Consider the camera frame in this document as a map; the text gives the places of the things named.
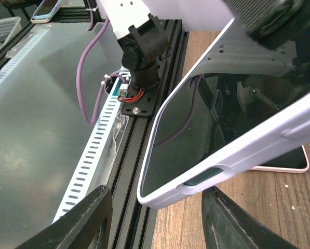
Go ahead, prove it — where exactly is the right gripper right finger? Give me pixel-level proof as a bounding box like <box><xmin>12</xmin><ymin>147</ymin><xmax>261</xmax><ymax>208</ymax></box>
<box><xmin>201</xmin><ymin>187</ymin><xmax>296</xmax><ymax>249</ymax></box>

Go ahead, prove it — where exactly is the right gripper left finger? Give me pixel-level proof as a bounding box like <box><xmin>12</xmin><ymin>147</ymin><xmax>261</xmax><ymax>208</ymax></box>
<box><xmin>17</xmin><ymin>185</ymin><xmax>112</xmax><ymax>248</ymax></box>

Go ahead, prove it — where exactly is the phone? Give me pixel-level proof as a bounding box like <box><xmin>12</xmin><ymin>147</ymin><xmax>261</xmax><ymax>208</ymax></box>
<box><xmin>30</xmin><ymin>0</ymin><xmax>63</xmax><ymax>24</ymax></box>
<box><xmin>251</xmin><ymin>145</ymin><xmax>309</xmax><ymax>174</ymax></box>
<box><xmin>137</xmin><ymin>20</ymin><xmax>310</xmax><ymax>209</ymax></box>

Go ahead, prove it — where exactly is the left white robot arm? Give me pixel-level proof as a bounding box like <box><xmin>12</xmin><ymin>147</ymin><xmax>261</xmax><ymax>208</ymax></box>
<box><xmin>98</xmin><ymin>1</ymin><xmax>310</xmax><ymax>85</ymax></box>

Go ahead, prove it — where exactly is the phone in pink case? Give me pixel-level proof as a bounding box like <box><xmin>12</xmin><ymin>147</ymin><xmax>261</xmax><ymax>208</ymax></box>
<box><xmin>251</xmin><ymin>145</ymin><xmax>309</xmax><ymax>174</ymax></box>

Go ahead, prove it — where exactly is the phone in blue case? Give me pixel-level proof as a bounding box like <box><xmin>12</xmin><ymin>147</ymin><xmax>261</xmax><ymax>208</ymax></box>
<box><xmin>30</xmin><ymin>0</ymin><xmax>63</xmax><ymax>24</ymax></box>

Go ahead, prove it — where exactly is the clear acrylic front sheet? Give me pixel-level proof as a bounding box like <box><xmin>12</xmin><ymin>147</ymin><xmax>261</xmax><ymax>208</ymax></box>
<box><xmin>0</xmin><ymin>22</ymin><xmax>131</xmax><ymax>249</ymax></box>

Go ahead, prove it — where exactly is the white plastic basket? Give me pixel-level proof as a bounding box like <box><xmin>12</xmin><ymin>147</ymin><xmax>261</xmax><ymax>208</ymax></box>
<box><xmin>0</xmin><ymin>17</ymin><xmax>22</xmax><ymax>47</ymax></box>

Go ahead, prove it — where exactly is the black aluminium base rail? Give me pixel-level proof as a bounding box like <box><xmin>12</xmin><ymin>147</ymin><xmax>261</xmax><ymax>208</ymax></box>
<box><xmin>0</xmin><ymin>0</ymin><xmax>189</xmax><ymax>249</ymax></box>

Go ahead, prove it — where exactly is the light blue slotted cable duct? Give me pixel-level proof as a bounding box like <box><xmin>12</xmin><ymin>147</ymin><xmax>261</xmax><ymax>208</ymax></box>
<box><xmin>0</xmin><ymin>28</ymin><xmax>131</xmax><ymax>225</ymax></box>

